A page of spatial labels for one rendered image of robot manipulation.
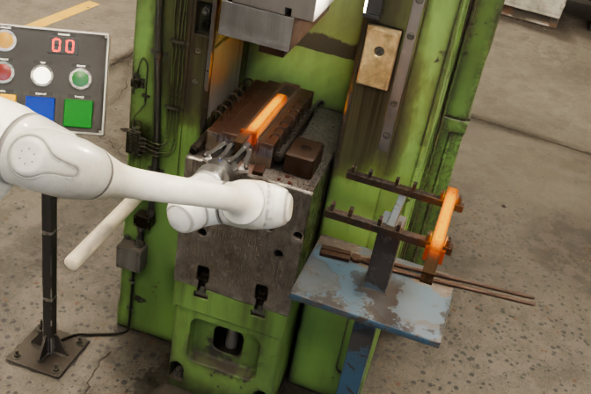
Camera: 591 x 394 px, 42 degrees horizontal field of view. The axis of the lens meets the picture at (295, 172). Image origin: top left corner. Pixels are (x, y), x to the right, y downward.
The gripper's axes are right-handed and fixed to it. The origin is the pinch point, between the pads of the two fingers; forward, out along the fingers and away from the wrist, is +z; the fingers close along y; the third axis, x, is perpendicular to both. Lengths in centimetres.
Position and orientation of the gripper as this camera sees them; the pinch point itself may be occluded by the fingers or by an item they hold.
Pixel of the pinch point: (242, 142)
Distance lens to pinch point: 212.3
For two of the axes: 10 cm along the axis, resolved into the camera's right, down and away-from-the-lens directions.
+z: 2.9, -4.6, 8.4
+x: 1.5, -8.4, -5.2
